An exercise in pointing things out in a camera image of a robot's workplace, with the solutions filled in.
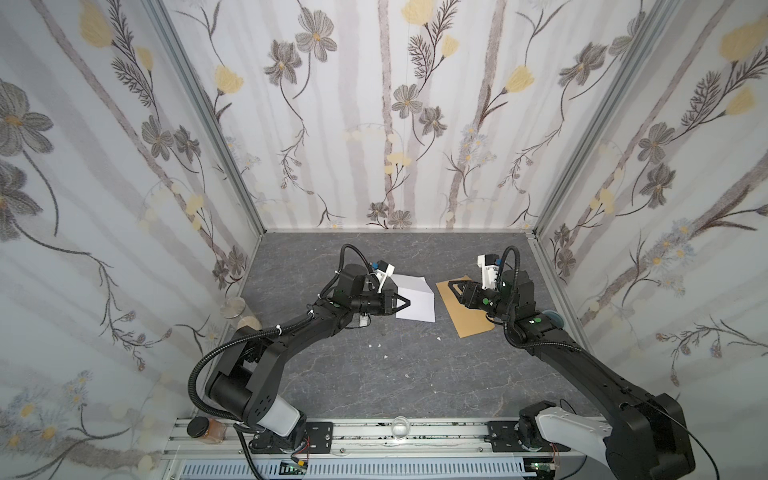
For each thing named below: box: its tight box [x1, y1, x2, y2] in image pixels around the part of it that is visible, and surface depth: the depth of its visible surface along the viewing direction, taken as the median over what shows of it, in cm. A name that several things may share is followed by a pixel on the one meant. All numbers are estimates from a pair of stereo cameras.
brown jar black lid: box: [187, 416, 227, 444], surface depth 70 cm
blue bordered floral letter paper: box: [392, 274, 435, 323], surface depth 87 cm
